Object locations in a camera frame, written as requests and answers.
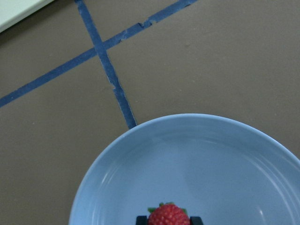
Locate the red strawberry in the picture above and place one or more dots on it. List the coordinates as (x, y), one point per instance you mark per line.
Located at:
(168, 214)

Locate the blue plate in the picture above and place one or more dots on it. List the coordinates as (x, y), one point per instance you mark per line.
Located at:
(221, 170)

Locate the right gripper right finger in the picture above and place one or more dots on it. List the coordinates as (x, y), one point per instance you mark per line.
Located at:
(196, 220)

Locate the cream bear tray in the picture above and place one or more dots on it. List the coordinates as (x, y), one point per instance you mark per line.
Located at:
(13, 11)

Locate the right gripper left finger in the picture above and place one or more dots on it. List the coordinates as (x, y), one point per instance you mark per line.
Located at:
(141, 220)

